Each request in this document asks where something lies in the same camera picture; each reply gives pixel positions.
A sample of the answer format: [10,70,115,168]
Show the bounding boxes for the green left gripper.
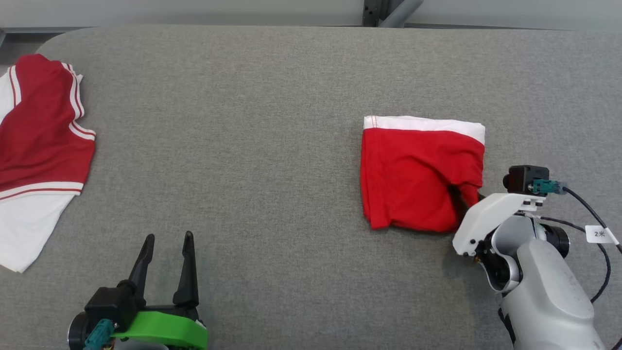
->
[111,231,208,350]

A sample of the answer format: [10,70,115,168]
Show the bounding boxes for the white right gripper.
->
[452,192,545,257]

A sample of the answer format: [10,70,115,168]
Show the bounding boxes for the red shorts with white waistband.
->
[361,115,486,233]

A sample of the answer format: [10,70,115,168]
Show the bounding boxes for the red jersey with white sleeves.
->
[0,53,96,273]

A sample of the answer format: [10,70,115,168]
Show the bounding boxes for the black cable with teal plug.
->
[86,319,115,350]
[532,179,622,253]

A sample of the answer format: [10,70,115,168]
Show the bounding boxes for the thin black cable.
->
[522,211,612,303]

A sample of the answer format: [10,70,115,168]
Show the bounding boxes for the grey metal frame post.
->
[362,0,423,28]

